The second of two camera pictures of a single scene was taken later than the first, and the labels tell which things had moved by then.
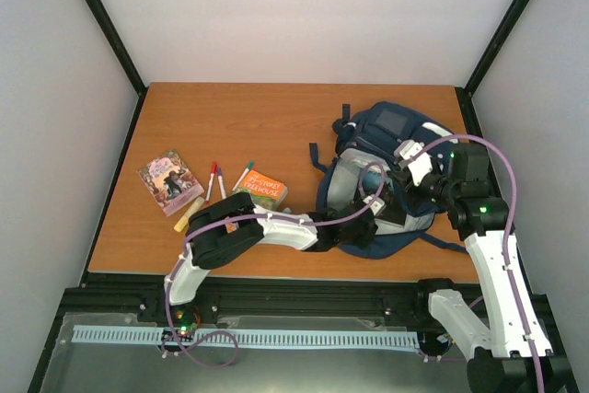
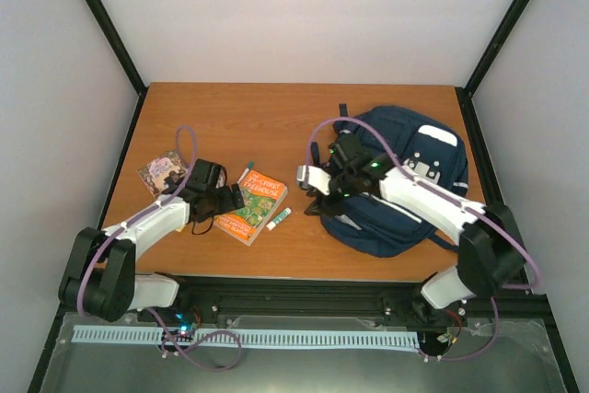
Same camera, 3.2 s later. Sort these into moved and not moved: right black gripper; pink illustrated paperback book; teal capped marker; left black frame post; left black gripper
Moved: right black gripper; left black gripper
Not moved: teal capped marker; pink illustrated paperback book; left black frame post
